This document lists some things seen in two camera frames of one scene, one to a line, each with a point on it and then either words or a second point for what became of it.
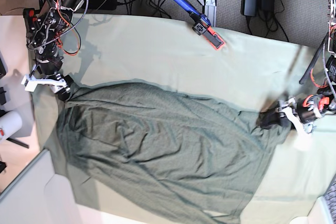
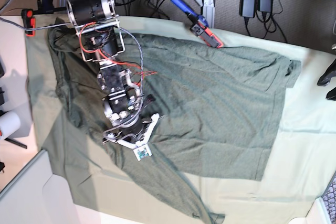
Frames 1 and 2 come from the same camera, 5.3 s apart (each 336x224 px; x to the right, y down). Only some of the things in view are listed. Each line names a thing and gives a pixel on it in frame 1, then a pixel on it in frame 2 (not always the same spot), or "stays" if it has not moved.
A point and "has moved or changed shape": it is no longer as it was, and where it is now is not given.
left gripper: x=51 y=68 → x=127 y=127
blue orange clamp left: x=30 y=15 stays
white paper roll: x=10 y=123 stays
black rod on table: x=18 y=142 stays
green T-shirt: x=155 y=154 has moved or changed shape
